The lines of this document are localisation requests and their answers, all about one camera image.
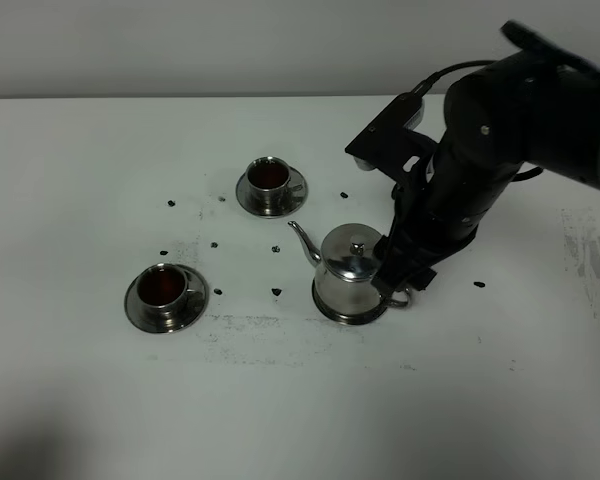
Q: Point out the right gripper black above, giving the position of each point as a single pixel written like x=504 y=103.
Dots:
x=434 y=218

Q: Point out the stainless steel teapot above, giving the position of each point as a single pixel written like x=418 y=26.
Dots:
x=346 y=255

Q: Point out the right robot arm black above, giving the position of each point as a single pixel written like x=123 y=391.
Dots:
x=539 y=106

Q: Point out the teapot steel saucer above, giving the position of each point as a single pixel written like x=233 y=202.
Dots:
x=349 y=305

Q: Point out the far steel saucer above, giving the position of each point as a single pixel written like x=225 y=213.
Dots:
x=295 y=202

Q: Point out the far steel teacup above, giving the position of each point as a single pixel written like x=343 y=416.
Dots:
x=270 y=181

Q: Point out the steel teacup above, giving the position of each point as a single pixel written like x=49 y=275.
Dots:
x=168 y=287
x=270 y=181

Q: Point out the near steel saucer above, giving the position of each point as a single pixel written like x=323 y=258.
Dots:
x=156 y=322

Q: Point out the near steel teacup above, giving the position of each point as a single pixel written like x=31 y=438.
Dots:
x=168 y=287

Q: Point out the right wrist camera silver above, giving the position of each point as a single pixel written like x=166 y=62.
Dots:
x=389 y=140

